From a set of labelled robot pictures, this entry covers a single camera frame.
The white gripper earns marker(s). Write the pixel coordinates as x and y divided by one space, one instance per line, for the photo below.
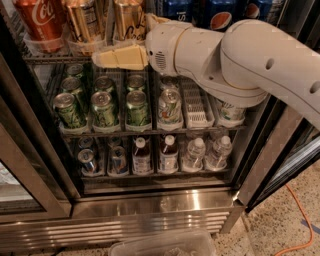
162 46

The gold orange soda can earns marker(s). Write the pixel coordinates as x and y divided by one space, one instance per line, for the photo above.
130 20

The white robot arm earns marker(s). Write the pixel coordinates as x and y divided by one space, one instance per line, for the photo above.
239 66

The green can second row right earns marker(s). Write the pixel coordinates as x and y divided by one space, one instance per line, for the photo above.
135 82

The green can second row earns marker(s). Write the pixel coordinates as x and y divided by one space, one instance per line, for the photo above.
106 84
74 86
135 82

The blue Pepsi can left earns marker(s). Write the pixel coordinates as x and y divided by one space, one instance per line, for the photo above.
180 10

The blue pepsi can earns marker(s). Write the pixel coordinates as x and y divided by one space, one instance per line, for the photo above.
264 10
180 10
216 15

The green can second row middle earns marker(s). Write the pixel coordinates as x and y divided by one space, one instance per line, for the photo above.
106 84

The gold soda can left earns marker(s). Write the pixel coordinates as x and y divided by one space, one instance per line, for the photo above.
87 25

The green can front right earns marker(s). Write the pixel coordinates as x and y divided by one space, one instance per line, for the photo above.
137 108

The green can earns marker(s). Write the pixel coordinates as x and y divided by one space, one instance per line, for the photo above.
137 108
68 109
104 109

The white diet 7up can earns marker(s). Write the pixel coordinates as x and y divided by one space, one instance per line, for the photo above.
169 106

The blue Pepsi can middle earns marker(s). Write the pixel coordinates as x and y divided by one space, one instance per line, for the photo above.
216 15

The green can second row left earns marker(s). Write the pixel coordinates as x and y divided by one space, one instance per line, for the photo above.
74 86

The green can front middle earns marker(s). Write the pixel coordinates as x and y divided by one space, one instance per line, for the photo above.
104 109

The empty white shelf tray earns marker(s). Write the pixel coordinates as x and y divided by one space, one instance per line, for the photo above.
197 109

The red Coca-Cola can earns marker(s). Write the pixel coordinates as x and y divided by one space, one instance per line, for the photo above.
42 22

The green can front left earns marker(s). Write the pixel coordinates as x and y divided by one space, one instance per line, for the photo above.
68 109

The white 7up can right front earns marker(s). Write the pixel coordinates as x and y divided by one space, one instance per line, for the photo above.
230 112

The stainless steel fridge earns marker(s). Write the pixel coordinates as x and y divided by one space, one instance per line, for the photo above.
48 200

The blue Pepsi can right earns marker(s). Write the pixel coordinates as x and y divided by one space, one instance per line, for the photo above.
264 10

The silver blue can right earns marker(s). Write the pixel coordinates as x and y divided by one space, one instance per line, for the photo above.
118 161

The silver blue can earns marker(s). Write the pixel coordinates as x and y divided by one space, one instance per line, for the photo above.
87 159
118 161

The silver blue can left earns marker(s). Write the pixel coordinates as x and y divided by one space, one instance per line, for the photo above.
87 159

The brown tea bottle right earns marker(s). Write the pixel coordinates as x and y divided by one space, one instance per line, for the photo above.
168 155

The brown tea bottle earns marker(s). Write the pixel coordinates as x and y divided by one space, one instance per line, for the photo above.
168 155
141 157

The clear water bottle left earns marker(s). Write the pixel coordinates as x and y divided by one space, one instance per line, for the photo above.
195 152

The clear water bottle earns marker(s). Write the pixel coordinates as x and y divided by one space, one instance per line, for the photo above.
218 153
195 152

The brown tea bottle left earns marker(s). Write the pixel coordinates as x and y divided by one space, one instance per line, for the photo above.
141 157

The clear water bottle right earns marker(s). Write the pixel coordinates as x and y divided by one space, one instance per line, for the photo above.
218 153

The clear plastic bin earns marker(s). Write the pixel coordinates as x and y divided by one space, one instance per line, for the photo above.
195 242

